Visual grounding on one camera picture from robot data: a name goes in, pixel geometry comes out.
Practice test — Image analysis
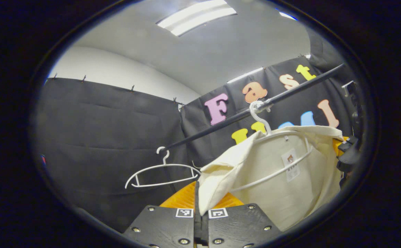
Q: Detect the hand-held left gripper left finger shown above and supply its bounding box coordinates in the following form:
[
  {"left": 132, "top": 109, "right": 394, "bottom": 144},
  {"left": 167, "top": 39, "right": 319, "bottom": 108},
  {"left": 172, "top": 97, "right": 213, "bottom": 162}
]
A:
[{"left": 123, "top": 181, "right": 202, "bottom": 248}]

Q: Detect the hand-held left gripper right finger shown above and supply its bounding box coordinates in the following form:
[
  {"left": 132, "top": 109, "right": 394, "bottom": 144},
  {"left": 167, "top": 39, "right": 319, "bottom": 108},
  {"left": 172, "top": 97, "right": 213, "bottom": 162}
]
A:
[{"left": 200, "top": 192, "right": 283, "bottom": 248}]

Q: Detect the cream shirt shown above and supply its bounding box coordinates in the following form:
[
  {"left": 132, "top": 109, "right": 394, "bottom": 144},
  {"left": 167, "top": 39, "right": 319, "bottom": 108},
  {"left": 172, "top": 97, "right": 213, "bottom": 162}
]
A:
[{"left": 198, "top": 125, "right": 345, "bottom": 232}]

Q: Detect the empty white hanger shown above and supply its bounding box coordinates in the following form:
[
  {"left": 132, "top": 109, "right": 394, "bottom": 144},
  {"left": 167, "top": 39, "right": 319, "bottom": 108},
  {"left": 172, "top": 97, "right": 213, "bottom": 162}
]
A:
[{"left": 124, "top": 146, "right": 201, "bottom": 190}]

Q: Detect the white hanger holding shirt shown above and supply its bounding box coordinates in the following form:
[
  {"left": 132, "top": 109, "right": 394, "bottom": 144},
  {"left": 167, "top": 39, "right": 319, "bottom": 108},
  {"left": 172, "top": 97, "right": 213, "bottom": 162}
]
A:
[{"left": 229, "top": 101, "right": 314, "bottom": 193}]

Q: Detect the black rack upright pole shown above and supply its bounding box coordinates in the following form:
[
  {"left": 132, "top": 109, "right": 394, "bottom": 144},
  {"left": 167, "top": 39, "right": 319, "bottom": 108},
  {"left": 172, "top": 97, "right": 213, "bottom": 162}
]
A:
[{"left": 341, "top": 80, "right": 365, "bottom": 138}]

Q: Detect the black backdrop cloth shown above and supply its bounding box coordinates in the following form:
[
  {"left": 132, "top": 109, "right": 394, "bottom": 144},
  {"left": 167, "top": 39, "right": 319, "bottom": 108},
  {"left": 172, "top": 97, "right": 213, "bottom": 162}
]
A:
[{"left": 35, "top": 38, "right": 363, "bottom": 233}]

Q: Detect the large ceiling light panel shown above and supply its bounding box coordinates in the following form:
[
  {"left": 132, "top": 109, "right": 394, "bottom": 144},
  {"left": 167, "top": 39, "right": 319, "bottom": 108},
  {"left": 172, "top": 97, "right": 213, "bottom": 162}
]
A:
[{"left": 156, "top": 0, "right": 237, "bottom": 37}]

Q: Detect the black clothes rail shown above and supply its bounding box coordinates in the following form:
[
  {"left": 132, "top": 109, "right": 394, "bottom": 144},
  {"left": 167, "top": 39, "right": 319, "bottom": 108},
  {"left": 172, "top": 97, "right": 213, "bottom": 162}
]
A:
[{"left": 164, "top": 63, "right": 346, "bottom": 151}]

